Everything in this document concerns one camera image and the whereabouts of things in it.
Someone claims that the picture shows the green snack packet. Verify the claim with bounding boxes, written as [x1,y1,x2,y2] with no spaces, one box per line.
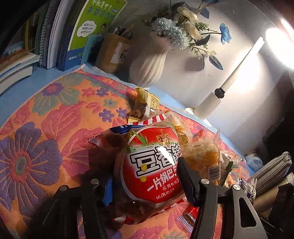
[219,154,239,184]

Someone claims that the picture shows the dark purple snack packet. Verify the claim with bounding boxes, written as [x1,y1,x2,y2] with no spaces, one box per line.
[238,178,256,205]

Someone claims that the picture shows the beige cylinder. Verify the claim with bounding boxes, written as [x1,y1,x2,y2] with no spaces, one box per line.
[253,172,294,214]

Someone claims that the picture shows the yellow snack packet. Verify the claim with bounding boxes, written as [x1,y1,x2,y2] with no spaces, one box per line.
[127,87,160,123]

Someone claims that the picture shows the grey pencil case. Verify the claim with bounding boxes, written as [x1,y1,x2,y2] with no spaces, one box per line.
[250,152,292,196]

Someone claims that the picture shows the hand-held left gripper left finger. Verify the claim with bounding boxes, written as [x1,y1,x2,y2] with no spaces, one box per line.
[30,177,114,239]

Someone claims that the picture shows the floral woven cloth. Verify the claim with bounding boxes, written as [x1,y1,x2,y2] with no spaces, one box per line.
[0,64,255,239]

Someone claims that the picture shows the artificial blue white flowers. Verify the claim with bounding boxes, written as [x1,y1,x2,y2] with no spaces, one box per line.
[144,0,231,70]

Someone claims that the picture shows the brown pen holder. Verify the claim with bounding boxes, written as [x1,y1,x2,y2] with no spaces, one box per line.
[95,26,134,74]

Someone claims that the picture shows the light blue folder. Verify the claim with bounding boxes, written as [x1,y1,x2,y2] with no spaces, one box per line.
[80,34,106,66]

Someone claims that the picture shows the green cover book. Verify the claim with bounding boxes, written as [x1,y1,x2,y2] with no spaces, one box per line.
[57,0,128,72]

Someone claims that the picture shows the white ribbed vase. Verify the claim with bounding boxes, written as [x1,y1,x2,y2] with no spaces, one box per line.
[129,32,175,88]

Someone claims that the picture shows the small red snack packet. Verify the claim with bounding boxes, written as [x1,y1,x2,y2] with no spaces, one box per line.
[192,129,205,141]
[177,202,200,232]

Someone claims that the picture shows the white desk lamp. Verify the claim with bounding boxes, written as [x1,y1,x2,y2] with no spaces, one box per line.
[185,36,266,121]

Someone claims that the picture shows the red rice crust snack bag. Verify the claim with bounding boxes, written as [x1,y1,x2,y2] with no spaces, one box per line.
[88,115,191,224]

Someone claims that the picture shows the clear puffed snack bag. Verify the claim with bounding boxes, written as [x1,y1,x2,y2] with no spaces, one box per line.
[184,129,222,184]

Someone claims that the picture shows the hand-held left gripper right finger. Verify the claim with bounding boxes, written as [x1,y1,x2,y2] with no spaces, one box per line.
[177,157,268,239]

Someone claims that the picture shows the stack of flat books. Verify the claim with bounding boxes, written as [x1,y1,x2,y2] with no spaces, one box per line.
[0,48,40,95]

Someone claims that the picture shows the white spiral notebook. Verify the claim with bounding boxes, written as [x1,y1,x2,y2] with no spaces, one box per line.
[34,0,77,69]

